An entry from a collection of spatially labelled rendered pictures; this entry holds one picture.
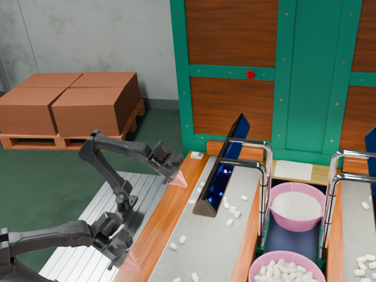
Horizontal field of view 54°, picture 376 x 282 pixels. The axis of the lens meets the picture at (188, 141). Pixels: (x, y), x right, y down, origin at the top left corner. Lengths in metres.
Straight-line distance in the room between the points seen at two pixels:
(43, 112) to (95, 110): 0.53
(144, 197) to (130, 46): 2.53
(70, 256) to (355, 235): 1.20
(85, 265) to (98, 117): 2.06
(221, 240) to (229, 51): 0.86
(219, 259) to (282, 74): 0.87
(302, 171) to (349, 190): 0.23
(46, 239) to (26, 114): 2.70
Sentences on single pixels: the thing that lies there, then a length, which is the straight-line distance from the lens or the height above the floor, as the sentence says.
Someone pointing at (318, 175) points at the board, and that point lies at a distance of 1.91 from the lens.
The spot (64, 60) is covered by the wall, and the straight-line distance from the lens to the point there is 4.68.
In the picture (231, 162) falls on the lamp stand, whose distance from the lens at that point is 1.36.
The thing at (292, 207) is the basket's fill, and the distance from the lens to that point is 1.77.
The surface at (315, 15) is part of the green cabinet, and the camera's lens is 1.71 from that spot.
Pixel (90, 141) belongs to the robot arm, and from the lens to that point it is 1.66.
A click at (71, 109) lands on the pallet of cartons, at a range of 3.59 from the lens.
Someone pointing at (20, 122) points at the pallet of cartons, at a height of 0.30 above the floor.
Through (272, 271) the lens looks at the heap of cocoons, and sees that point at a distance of 1.50.
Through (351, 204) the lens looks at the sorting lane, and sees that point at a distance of 1.84.
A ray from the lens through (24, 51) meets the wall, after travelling 4.96.
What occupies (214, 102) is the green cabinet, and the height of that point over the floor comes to 1.07.
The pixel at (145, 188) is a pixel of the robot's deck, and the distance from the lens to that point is 2.01.
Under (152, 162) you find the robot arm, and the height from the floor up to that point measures 0.98.
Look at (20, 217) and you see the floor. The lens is 3.20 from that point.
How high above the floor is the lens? 1.89
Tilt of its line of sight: 31 degrees down
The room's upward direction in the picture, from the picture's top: 5 degrees counter-clockwise
